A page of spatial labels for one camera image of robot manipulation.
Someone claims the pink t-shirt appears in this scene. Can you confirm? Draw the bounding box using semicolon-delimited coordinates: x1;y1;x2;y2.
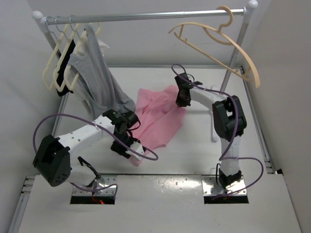
127;84;187;167

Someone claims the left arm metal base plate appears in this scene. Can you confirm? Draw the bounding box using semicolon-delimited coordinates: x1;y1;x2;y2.
72;175;118;197

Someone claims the tan plastic hanger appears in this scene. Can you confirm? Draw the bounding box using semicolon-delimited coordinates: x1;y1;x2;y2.
168;0;260;89

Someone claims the white front cover panel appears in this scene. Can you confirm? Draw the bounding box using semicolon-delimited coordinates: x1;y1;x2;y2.
19;175;300;233

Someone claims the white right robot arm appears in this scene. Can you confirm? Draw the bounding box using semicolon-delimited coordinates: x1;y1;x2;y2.
174;73;247;189

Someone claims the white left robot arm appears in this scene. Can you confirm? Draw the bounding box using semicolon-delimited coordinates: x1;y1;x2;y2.
33;110;144;187

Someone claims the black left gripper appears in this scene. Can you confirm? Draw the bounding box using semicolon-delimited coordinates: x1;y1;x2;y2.
111;131;140;159

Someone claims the cream hanger with grey shirt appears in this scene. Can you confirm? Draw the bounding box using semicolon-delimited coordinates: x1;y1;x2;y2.
61;22;102;90

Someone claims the grey t-shirt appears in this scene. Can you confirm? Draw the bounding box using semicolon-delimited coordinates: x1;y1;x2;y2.
64;24;136;120

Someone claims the silver clothes rack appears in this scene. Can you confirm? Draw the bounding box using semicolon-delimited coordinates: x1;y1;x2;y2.
31;0;259;143

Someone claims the cream hanger with black garment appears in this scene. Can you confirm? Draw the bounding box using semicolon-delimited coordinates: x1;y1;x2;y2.
53;15;80;92

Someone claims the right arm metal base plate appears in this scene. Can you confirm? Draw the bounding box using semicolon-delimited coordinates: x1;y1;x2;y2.
202;175;247;197

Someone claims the cream hanger outer left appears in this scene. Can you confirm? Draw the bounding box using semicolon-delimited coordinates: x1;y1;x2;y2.
42;16;69;90

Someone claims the white garment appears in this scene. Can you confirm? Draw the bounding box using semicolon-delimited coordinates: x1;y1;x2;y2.
75;38;110;59

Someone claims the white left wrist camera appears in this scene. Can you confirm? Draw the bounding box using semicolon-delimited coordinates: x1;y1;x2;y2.
127;142;144;162

